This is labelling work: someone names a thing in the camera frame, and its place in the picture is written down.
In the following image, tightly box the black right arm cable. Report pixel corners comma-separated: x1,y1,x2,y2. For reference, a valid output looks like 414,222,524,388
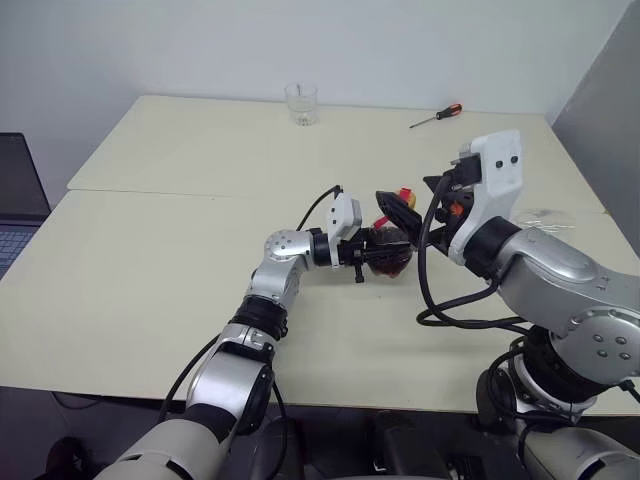
415,174,532,332

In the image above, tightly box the dark grey laptop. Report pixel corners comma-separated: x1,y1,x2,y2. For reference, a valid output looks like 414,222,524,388
0,131,53,281

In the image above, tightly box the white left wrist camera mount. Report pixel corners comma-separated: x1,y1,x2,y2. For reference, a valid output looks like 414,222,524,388
323,192,362,271

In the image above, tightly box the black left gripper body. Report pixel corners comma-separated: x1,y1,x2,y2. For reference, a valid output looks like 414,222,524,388
337,237,369,285

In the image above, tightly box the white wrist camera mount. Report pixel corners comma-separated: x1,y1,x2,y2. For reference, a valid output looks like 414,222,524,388
323,192,362,271
448,129,524,266

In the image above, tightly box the clear flat plastic piece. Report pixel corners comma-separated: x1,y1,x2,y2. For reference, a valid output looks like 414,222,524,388
514,206,576,236

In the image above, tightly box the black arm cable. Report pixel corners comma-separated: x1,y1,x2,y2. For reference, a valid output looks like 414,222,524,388
159,184,347,419
415,174,532,332

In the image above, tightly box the clear red-label cola bottle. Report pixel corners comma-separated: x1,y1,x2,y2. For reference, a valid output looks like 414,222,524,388
366,186,419,280

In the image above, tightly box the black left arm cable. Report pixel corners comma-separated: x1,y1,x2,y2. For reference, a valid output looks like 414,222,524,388
159,184,347,419

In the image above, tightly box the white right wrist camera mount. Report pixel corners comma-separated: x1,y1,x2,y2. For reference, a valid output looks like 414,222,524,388
448,129,524,266

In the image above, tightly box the orange black handled screwdriver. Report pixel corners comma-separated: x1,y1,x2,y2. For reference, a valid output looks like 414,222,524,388
408,102,465,130

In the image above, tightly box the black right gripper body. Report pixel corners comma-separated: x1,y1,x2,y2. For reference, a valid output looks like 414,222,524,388
422,187,476,257

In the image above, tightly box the clear drinking glass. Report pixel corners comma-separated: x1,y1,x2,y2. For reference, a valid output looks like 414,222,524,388
284,81,320,128

